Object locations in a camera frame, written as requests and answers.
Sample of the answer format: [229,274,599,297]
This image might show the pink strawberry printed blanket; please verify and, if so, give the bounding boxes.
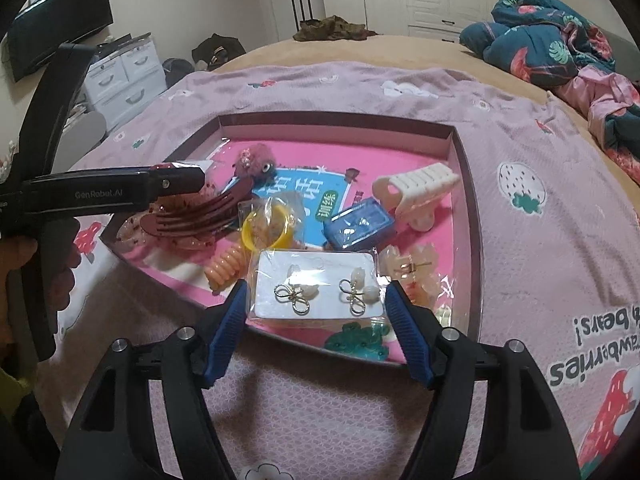
[50,60,640,480]

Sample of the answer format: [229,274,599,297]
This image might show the pink crumpled garment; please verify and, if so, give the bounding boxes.
[552,67,640,186]

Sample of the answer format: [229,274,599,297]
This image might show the beige translucent flower hair clip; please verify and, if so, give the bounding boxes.
[377,242,453,306]

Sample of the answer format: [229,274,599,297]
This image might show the person's left hand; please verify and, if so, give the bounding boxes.
[0,232,82,346]

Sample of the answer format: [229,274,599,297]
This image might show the white drawer unit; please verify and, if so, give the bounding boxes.
[75,32,168,131]

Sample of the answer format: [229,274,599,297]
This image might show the blue clip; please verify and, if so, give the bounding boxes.
[322,197,398,252]

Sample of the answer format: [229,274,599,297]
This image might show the cream white claw hair clip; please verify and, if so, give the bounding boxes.
[372,163,462,232]

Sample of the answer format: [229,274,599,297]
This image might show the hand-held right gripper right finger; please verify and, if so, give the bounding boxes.
[384,280,581,480]

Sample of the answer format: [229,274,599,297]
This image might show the white earring card packet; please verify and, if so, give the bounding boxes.
[245,249,388,328]

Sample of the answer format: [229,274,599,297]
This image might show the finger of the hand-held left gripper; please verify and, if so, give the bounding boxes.
[147,162,208,202]

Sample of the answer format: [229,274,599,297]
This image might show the beige bed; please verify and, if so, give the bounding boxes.
[215,30,640,126]

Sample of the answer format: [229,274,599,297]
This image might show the orange spiral hair tie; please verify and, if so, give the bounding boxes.
[204,242,251,293]

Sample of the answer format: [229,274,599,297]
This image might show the shallow brown box pink bottom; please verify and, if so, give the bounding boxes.
[100,114,485,368]

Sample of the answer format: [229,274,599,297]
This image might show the grey rounded object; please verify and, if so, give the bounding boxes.
[60,110,108,171]

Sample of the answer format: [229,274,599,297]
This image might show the yellow hair clip packet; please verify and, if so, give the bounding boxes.
[237,197,306,251]

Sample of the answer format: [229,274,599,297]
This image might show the green hair clip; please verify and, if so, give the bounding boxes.
[324,322,391,363]

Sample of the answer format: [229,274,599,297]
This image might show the speckled translucent claw hair clip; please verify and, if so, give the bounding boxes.
[116,187,236,253]

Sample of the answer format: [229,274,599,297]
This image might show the yellow-green garment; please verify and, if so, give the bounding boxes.
[0,355,36,411]

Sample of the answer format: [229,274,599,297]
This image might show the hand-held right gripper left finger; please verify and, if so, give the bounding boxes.
[54,279,249,480]

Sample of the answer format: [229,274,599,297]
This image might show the teal floral duvet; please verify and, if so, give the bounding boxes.
[459,0,640,161]

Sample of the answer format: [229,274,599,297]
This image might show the pink fluffy hair tie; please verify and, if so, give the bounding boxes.
[229,142,277,186]

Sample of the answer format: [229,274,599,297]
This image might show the large maroon hair clip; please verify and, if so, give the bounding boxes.
[137,177,258,241]

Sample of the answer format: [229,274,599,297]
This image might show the camouflage clothing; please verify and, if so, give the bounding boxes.
[292,16,378,43]

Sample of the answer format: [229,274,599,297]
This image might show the dark bag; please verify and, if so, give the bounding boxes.
[191,33,247,72]

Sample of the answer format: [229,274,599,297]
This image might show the black bag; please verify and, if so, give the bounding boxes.
[162,57,196,86]

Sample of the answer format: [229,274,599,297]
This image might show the black television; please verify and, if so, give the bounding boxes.
[5,0,115,83]

